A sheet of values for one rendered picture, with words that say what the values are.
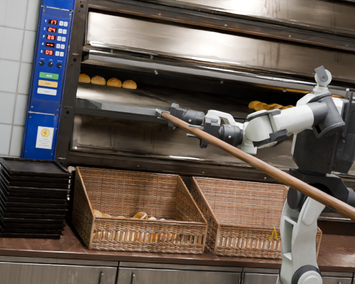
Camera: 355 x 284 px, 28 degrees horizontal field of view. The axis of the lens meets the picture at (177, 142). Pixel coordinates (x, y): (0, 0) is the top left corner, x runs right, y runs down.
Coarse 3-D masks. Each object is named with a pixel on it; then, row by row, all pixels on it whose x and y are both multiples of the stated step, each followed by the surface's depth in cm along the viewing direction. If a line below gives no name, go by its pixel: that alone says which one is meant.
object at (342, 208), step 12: (168, 120) 312; (180, 120) 301; (192, 132) 283; (204, 132) 273; (216, 144) 258; (228, 144) 251; (240, 156) 237; (252, 156) 232; (264, 168) 219; (276, 168) 215; (288, 180) 205; (300, 180) 201; (312, 192) 191; (324, 204) 186; (336, 204) 180; (348, 216) 174
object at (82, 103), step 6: (78, 102) 348; (84, 102) 349; (90, 102) 350; (90, 108) 351; (96, 108) 352; (144, 114) 360; (222, 120) 373; (234, 120) 375; (240, 120) 376; (246, 120) 378
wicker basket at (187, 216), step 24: (96, 168) 353; (96, 192) 352; (144, 192) 361; (168, 192) 366; (72, 216) 347; (96, 216) 309; (168, 216) 365; (192, 216) 345; (96, 240) 311; (120, 240) 315; (168, 240) 323; (192, 240) 342
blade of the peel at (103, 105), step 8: (96, 104) 332; (104, 104) 323; (112, 104) 324; (120, 104) 352; (128, 104) 359; (136, 104) 365; (128, 112) 327; (136, 112) 328; (144, 112) 329; (152, 112) 330; (168, 112) 333
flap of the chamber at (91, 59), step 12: (84, 60) 340; (96, 60) 332; (108, 60) 334; (120, 60) 336; (132, 60) 338; (168, 72) 351; (180, 72) 346; (192, 72) 348; (204, 72) 350; (240, 84) 374; (252, 84) 366; (264, 84) 360; (276, 84) 362; (288, 84) 365; (336, 96) 386; (348, 96) 378
